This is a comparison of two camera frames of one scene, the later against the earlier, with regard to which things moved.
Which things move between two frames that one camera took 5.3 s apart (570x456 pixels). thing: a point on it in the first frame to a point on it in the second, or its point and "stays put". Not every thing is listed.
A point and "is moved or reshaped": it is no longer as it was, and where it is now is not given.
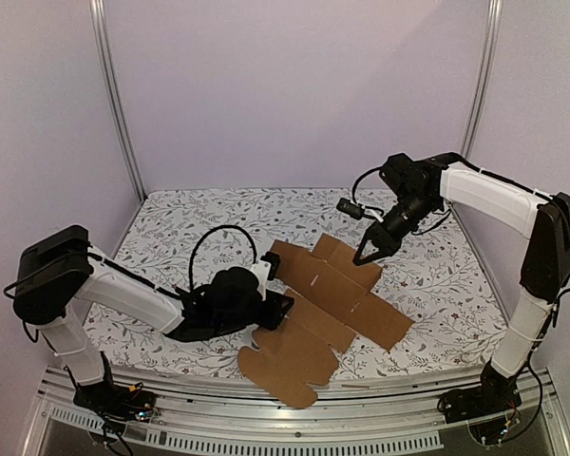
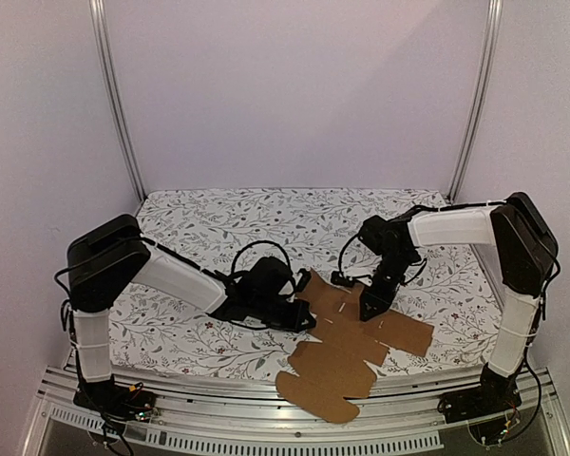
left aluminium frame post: (99, 19) stays put
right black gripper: (383, 236) to (380, 289)
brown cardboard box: (328, 285) is moved or reshaped
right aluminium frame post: (483, 78) stays put
